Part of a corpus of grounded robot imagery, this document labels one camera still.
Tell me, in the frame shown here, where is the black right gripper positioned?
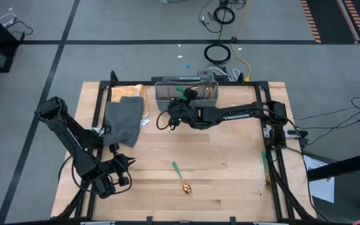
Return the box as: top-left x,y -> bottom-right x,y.
169,89 -> 199,129

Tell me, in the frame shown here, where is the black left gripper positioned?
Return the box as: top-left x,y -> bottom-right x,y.
103,154 -> 136,179

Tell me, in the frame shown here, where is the grey mesh silverware basket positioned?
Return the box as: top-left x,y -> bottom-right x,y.
154,76 -> 220,112

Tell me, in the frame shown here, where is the grey power strip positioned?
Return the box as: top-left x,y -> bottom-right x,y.
197,70 -> 216,83

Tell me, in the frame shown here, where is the grey cloth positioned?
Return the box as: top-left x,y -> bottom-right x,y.
102,96 -> 145,148

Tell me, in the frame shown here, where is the black clamp-mounted device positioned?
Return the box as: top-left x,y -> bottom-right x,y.
286,128 -> 309,148

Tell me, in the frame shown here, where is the white paper sheet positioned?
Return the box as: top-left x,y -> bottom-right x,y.
303,154 -> 336,204

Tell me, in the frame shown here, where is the black orange-striped floor mat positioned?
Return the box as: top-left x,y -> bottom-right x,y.
300,0 -> 360,45

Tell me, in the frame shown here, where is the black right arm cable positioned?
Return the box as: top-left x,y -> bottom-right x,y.
156,109 -> 172,131

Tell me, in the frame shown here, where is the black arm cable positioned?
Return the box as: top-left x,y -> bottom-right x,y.
57,154 -> 134,196
156,109 -> 172,131

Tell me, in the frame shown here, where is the large coiled black cable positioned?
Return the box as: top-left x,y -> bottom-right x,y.
203,42 -> 232,66

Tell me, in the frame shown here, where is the black metal table frame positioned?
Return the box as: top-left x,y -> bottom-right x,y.
54,70 -> 317,225

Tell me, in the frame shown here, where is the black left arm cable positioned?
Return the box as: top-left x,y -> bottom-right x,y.
57,154 -> 134,196

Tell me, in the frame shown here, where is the thin black floor cable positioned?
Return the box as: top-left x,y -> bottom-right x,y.
197,0 -> 224,34

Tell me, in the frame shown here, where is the small coiled black cable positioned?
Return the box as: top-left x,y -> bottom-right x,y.
212,5 -> 236,25

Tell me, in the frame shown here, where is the yellow cable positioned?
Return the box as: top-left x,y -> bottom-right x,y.
229,0 -> 252,82

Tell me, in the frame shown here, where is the white floor cable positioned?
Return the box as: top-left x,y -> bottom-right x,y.
0,12 -> 18,28

